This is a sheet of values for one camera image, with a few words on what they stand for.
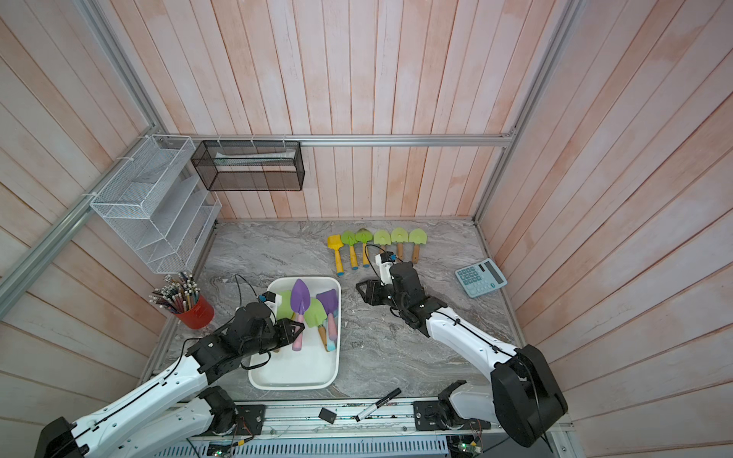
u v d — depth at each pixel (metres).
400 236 1.14
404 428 0.73
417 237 1.14
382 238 1.14
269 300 0.72
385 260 0.75
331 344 0.82
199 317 0.85
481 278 1.00
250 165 1.06
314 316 0.90
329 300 0.94
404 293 0.64
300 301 0.83
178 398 0.50
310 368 0.82
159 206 0.74
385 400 0.76
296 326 0.76
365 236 1.12
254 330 0.60
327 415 0.75
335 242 1.11
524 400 0.41
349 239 1.11
